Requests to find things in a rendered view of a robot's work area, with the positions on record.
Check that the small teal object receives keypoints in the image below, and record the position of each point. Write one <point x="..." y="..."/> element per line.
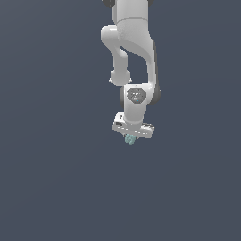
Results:
<point x="130" y="139"/>

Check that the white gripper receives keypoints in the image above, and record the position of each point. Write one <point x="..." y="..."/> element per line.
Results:
<point x="130" y="127"/>

